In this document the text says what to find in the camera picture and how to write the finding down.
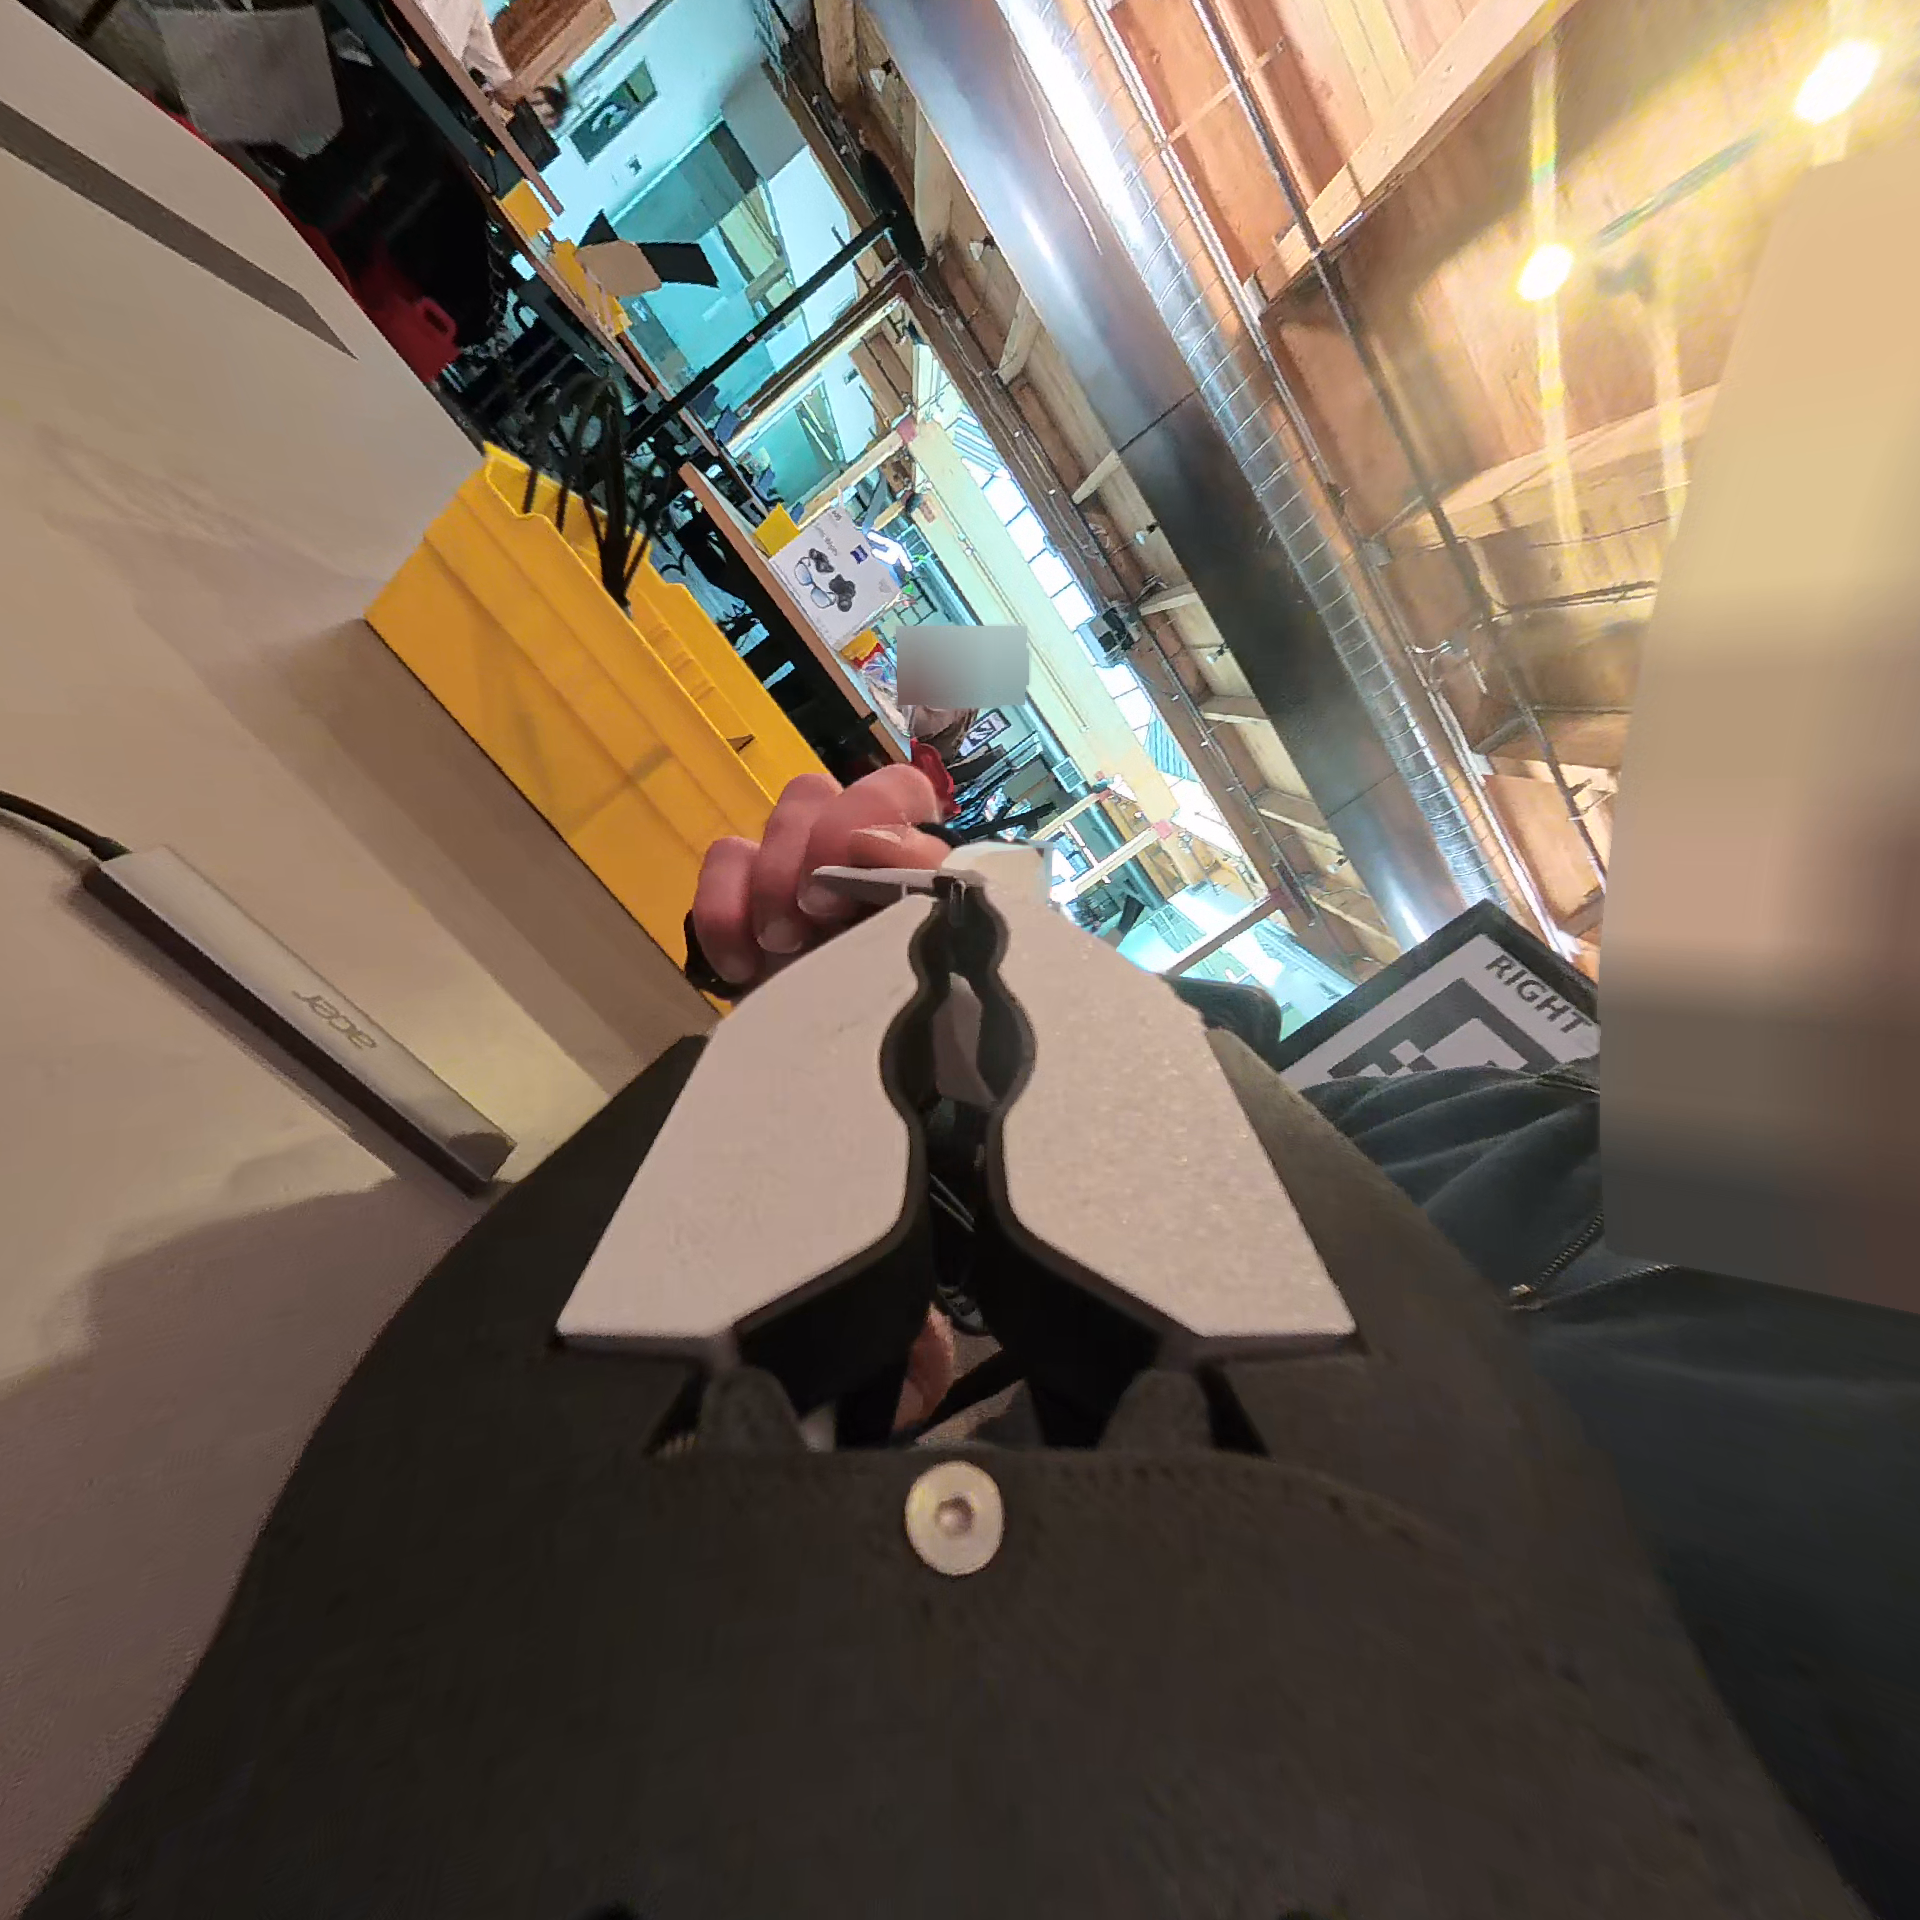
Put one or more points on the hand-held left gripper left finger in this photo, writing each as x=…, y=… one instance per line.
x=736, y=1187

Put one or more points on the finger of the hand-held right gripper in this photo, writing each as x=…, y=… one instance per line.
x=1784, y=783

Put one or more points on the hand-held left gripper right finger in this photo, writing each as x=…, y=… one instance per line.
x=1187, y=1187

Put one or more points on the grey usb hub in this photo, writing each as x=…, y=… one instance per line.
x=288, y=1010

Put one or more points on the yellow plastic bin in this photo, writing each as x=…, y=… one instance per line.
x=587, y=708

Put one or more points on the person's right hand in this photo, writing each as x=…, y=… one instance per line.
x=795, y=870

